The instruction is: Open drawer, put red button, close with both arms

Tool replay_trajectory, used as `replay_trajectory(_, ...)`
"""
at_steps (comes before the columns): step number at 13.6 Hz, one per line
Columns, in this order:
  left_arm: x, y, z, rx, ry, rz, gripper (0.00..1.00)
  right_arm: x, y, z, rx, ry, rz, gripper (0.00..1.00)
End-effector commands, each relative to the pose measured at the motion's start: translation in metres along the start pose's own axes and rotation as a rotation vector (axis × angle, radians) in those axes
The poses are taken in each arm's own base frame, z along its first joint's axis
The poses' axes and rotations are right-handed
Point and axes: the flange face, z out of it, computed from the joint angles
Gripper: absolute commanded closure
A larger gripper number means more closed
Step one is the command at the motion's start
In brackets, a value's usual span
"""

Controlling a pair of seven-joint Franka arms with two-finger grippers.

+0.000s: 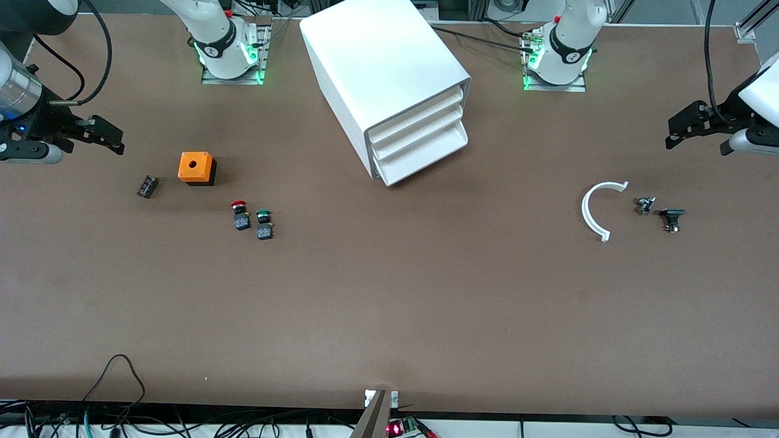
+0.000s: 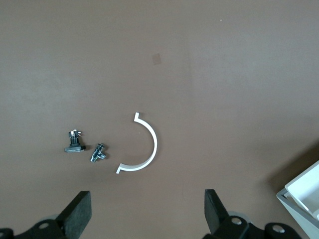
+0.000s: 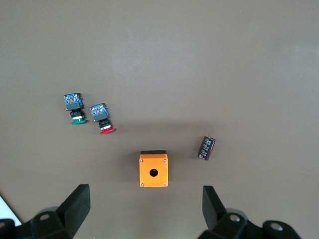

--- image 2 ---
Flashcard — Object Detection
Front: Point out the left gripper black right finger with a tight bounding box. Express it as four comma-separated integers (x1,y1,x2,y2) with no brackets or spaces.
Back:
203,189,304,239

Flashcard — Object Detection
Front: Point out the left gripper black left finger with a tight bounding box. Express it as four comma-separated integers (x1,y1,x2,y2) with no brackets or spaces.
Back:
0,191,92,239

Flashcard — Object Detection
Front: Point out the small metal valve fitting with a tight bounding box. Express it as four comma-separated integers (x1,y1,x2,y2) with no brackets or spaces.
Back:
90,143,107,163

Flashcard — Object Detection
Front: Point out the white plastic bin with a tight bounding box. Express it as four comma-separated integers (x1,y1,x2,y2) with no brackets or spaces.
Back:
284,160,319,217

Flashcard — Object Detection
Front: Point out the black switch component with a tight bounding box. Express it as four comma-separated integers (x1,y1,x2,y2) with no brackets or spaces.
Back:
64,128,87,153

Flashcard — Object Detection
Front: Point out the white half ring clamp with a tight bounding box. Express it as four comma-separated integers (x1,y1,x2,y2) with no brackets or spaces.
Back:
116,112,158,175

